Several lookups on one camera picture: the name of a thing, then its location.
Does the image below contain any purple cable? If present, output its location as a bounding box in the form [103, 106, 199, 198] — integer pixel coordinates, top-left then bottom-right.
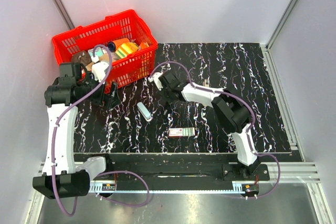
[51, 45, 150, 217]
[151, 61, 281, 200]

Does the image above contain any brown cardboard package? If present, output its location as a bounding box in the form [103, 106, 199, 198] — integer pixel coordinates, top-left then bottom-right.
[86, 52, 119, 71]

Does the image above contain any red plastic shopping basket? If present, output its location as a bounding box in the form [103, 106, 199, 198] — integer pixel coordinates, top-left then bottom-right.
[52, 9, 158, 93]

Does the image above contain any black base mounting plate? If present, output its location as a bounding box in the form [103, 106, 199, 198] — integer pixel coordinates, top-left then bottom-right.
[83, 152, 270, 192]

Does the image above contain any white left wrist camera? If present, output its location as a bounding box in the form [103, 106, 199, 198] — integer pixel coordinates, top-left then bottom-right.
[91, 61, 110, 82]

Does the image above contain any white black large stapler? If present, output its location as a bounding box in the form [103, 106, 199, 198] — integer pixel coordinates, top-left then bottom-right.
[204, 79, 210, 87]

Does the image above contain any yellow green striped sponge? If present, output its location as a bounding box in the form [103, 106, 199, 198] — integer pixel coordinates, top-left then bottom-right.
[115, 42, 139, 59]

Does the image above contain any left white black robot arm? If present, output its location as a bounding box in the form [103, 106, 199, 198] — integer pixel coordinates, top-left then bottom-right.
[32, 61, 120, 199]

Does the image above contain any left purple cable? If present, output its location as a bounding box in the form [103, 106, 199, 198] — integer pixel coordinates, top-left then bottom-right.
[51, 45, 150, 217]

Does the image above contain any orange cylinder blue cap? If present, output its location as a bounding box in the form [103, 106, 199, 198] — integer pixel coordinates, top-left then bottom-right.
[107, 38, 130, 52]

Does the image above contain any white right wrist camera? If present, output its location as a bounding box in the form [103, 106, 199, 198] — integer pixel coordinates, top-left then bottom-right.
[148, 72, 163, 91]

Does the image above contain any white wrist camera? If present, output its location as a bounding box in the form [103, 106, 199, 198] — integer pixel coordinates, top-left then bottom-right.
[91, 61, 110, 82]
[148, 72, 163, 91]

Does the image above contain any brown round bun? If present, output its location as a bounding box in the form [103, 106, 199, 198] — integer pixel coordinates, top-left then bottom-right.
[71, 50, 92, 66]

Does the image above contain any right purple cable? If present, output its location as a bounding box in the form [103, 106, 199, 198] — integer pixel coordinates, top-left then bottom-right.
[151, 61, 281, 200]

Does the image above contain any red staple box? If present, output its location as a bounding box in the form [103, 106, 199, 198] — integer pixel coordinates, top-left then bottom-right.
[168, 127, 195, 137]

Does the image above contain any light blue small stapler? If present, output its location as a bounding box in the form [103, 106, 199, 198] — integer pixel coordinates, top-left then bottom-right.
[137, 102, 152, 122]

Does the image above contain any orange small packet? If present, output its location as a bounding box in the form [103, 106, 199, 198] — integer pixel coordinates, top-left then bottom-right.
[138, 42, 149, 50]

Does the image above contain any teal small box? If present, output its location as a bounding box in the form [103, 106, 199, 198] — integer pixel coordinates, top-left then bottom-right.
[88, 47, 105, 57]

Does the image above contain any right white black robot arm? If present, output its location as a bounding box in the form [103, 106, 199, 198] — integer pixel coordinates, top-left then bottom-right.
[150, 71, 260, 180]

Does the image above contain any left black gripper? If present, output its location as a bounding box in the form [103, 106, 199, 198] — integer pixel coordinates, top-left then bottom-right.
[78, 71, 120, 109]

